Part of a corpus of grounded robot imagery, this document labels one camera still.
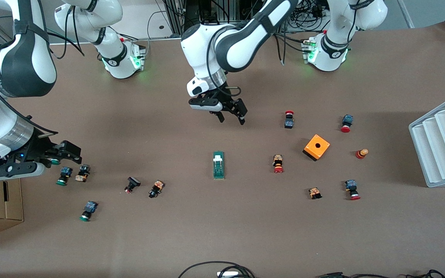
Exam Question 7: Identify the black looped cable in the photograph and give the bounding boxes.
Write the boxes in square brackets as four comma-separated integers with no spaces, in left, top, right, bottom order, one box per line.
[178,261,255,278]

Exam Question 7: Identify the grey ribbed tray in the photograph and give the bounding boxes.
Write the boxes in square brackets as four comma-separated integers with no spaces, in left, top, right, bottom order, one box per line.
[409,92,445,188]

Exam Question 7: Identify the aluminium rack frame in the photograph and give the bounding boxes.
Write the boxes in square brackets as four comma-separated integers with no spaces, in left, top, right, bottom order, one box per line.
[163,0,323,37]

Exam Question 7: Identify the black button orange block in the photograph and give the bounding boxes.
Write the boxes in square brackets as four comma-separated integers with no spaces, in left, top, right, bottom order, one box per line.
[148,180,165,199]

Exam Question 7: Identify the red button blue block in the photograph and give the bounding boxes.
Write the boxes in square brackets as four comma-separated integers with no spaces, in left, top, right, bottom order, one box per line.
[340,114,354,133]
[345,180,361,201]

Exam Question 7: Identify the red button yellow block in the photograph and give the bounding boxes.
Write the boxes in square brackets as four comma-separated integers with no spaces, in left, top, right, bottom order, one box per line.
[272,154,285,174]

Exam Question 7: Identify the black orange contact block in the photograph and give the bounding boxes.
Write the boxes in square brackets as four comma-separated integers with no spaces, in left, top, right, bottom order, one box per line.
[75,164,90,183]

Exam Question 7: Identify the black cable with connector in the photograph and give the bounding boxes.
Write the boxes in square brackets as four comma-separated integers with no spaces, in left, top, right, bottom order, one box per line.
[315,269,445,278]

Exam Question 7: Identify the orange button enclosure box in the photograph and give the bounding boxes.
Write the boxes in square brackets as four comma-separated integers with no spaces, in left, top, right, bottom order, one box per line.
[303,134,331,162]

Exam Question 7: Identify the black square push button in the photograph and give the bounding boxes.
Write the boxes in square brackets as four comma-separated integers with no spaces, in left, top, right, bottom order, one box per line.
[124,176,141,194]

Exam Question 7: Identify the green load switch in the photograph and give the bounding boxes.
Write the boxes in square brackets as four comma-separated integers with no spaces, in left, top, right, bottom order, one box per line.
[212,151,226,180]

